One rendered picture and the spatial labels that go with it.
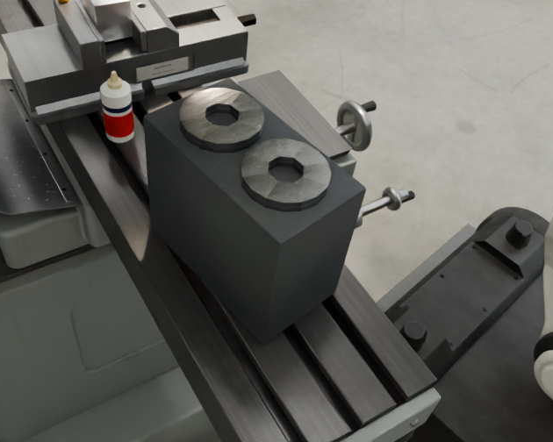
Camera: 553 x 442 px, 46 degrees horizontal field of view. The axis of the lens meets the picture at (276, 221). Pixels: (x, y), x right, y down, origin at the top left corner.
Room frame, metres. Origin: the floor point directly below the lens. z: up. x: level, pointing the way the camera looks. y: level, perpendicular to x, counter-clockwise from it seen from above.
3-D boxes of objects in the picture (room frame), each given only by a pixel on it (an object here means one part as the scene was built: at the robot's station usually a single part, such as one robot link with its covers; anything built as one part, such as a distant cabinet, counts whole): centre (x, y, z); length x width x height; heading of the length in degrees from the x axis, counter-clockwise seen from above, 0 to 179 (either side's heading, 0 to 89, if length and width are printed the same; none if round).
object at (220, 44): (0.83, 0.26, 0.97); 0.35 x 0.15 x 0.11; 126
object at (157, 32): (0.85, 0.24, 1.01); 0.12 x 0.06 x 0.04; 36
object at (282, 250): (0.49, 0.04, 1.02); 0.22 x 0.12 x 0.20; 49
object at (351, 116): (1.11, -0.11, 0.62); 0.16 x 0.12 x 0.12; 128
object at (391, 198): (1.02, -0.22, 0.50); 0.22 x 0.06 x 0.06; 128
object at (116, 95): (0.68, 0.24, 0.97); 0.04 x 0.04 x 0.11
